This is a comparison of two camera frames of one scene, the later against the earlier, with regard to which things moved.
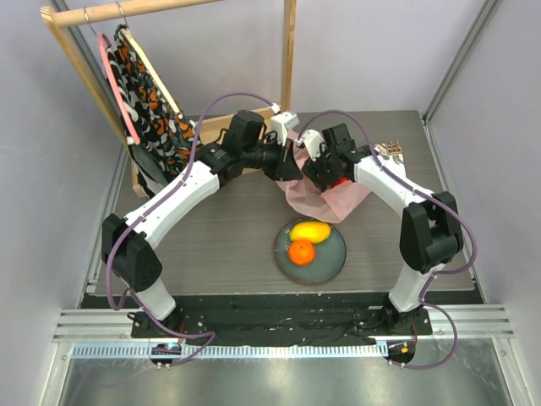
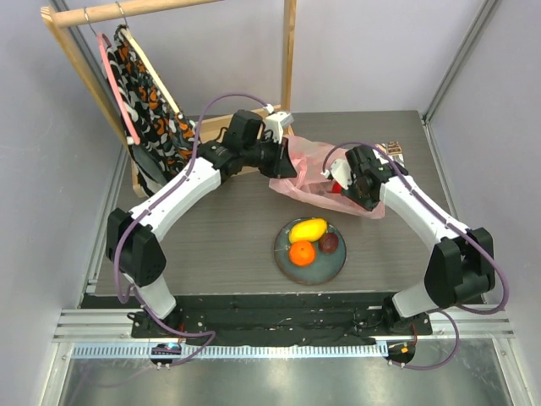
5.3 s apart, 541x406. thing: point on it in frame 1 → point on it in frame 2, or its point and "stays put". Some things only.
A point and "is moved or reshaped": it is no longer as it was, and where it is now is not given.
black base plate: x=273 y=317 stays put
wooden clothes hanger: x=126 y=30 stays put
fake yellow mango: x=314 y=232 is moved or reshaped
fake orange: x=301 y=252 stays put
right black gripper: x=318 y=174 → x=355 y=186
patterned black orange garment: x=165 y=139 stays put
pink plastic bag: x=305 y=197 is moved or reshaped
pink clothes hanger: x=130 y=123 stays put
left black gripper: x=289 y=170 stays put
